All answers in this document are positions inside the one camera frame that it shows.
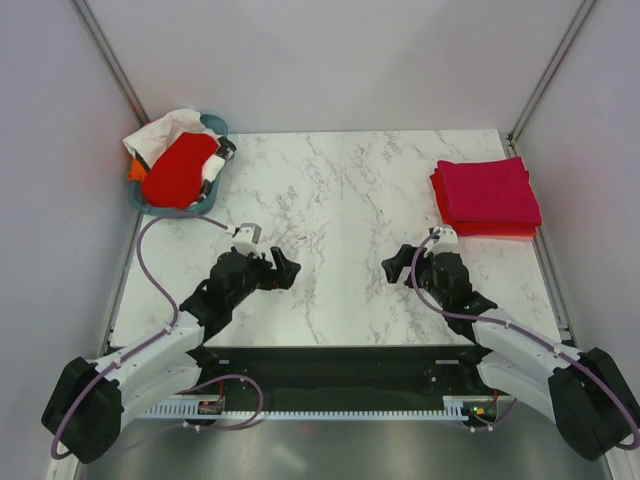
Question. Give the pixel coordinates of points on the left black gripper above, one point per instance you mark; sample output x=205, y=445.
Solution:
x=271, y=279

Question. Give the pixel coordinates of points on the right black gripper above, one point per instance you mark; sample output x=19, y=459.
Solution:
x=392, y=267

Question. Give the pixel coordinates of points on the white robot print t shirt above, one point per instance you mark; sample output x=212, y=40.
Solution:
x=214, y=164

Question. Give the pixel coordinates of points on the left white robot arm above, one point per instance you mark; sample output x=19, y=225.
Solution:
x=94, y=400

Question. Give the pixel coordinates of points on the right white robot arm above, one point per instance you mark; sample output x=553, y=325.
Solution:
x=582, y=392

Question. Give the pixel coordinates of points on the folded magenta t shirt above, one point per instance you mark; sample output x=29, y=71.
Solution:
x=495, y=191

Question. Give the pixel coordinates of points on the teal laundry basket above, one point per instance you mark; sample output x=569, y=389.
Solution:
x=200, y=207

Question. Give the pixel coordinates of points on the orange t shirt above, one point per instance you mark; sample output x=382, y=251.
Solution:
x=138, y=170

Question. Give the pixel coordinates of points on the plain white t shirt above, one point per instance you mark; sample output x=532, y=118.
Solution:
x=151, y=141

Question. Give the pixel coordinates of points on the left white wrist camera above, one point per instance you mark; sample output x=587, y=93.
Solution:
x=246, y=238

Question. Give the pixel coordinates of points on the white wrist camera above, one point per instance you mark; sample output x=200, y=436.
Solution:
x=444, y=235
x=246, y=238

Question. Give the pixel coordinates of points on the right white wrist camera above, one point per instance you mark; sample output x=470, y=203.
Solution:
x=444, y=235

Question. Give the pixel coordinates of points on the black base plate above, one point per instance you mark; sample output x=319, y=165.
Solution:
x=363, y=376

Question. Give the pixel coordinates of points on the white slotted cable duct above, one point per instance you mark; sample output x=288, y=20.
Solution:
x=200, y=408

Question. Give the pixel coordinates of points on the left aluminium corner post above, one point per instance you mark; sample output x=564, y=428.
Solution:
x=103, y=46

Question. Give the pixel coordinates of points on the aluminium corner post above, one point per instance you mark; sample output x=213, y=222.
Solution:
x=577, y=22
x=103, y=46

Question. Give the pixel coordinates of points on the left aluminium side rail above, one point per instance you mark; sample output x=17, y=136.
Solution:
x=68, y=467

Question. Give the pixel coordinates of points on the right aluminium corner post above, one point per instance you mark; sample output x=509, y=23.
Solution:
x=577, y=22

